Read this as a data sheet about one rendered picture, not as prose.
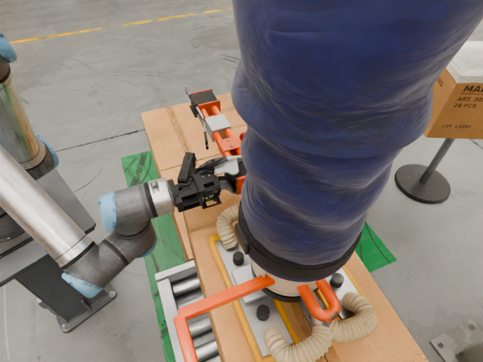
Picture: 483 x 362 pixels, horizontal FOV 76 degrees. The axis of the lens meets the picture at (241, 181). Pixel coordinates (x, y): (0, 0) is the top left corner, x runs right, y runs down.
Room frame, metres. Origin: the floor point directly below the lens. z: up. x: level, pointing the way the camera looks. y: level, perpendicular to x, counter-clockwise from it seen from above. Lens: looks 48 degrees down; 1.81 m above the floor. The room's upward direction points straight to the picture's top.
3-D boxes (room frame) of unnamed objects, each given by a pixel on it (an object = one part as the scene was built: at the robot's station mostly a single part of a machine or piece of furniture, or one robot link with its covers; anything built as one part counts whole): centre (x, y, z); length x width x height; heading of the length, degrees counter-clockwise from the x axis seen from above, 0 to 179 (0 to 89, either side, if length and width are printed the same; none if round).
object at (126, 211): (0.46, 0.28, 1.21); 0.12 x 0.09 x 0.10; 112
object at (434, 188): (1.61, -1.40, 0.31); 0.40 x 0.40 x 0.62
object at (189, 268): (0.69, 0.03, 0.58); 0.70 x 0.03 x 0.06; 113
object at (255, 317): (0.30, -0.02, 1.11); 0.34 x 0.10 x 0.05; 23
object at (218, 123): (0.77, 0.07, 1.21); 0.07 x 0.07 x 0.04; 23
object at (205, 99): (0.90, 0.12, 1.21); 0.08 x 0.07 x 0.05; 23
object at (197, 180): (0.51, 0.12, 1.21); 0.12 x 0.09 x 0.08; 112
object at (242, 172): (0.57, -0.01, 1.21); 0.10 x 0.08 x 0.06; 113
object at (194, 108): (0.83, 0.15, 1.21); 0.31 x 0.03 x 0.05; 23
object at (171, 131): (1.41, 0.01, 0.34); 1.20 x 1.00 x 0.40; 23
